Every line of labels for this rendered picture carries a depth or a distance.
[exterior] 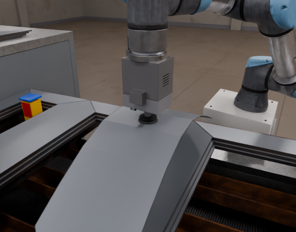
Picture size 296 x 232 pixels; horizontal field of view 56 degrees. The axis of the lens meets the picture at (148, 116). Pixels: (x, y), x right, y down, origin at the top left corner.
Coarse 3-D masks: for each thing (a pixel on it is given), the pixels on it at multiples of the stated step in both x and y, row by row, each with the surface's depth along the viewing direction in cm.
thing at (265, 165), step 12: (216, 156) 107; (228, 156) 107; (240, 156) 107; (228, 168) 105; (240, 168) 103; (252, 168) 101; (264, 168) 100; (276, 168) 100; (288, 168) 100; (276, 180) 98; (288, 180) 96
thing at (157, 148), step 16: (96, 128) 59; (112, 128) 58; (128, 128) 57; (144, 128) 57; (96, 144) 55; (112, 144) 55; (128, 144) 54; (144, 144) 54; (160, 144) 53; (176, 144) 52; (144, 160) 50; (160, 160) 50
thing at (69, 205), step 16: (64, 192) 49; (80, 192) 49; (48, 208) 48; (64, 208) 47; (80, 208) 47; (96, 208) 46; (112, 208) 46; (128, 208) 45; (48, 224) 46; (64, 224) 46; (80, 224) 45; (96, 224) 45; (112, 224) 44; (128, 224) 43; (144, 224) 43
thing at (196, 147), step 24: (0, 120) 105; (96, 120) 104; (48, 144) 85; (192, 144) 84; (216, 144) 87; (240, 144) 84; (24, 168) 76; (168, 168) 73; (192, 168) 73; (168, 192) 64; (192, 192) 67; (168, 216) 58
